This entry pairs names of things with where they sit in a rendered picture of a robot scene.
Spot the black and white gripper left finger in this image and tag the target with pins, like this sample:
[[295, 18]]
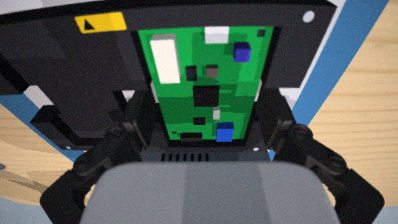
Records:
[[63, 201]]

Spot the green circuit board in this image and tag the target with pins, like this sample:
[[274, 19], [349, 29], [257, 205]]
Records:
[[209, 78]]

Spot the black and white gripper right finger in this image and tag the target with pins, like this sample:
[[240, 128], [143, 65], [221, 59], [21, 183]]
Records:
[[356, 200]]

